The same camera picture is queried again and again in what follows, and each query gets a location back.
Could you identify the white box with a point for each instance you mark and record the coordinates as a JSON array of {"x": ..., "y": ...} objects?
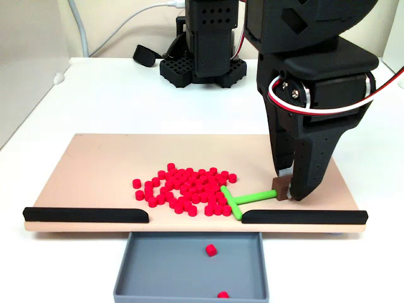
[{"x": 394, "y": 31}]

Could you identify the small white blob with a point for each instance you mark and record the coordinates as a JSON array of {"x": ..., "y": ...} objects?
[
  {"x": 58, "y": 78},
  {"x": 401, "y": 83}
]

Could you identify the grey container tray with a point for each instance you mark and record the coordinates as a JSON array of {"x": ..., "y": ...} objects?
[{"x": 164, "y": 268}]

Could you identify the red cylindrical granule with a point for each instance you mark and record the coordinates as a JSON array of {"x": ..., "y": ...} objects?
[
  {"x": 232, "y": 178},
  {"x": 209, "y": 210},
  {"x": 139, "y": 195},
  {"x": 217, "y": 209},
  {"x": 171, "y": 167},
  {"x": 224, "y": 174},
  {"x": 155, "y": 181},
  {"x": 213, "y": 171},
  {"x": 211, "y": 250},
  {"x": 178, "y": 207},
  {"x": 226, "y": 210},
  {"x": 192, "y": 210},
  {"x": 148, "y": 185},
  {"x": 223, "y": 295},
  {"x": 161, "y": 175},
  {"x": 152, "y": 202},
  {"x": 160, "y": 199},
  {"x": 136, "y": 183}
]

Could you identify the black board edge rail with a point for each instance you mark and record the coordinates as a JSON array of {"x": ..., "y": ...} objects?
[
  {"x": 303, "y": 217},
  {"x": 82, "y": 215}
]

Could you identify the beige flat board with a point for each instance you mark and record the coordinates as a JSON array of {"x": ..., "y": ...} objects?
[{"x": 94, "y": 173}]

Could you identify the green T-shaped pusher tool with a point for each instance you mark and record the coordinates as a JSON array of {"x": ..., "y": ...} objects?
[{"x": 252, "y": 197}]

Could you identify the heap of red granules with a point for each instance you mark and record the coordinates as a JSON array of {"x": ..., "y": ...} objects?
[{"x": 189, "y": 189}]

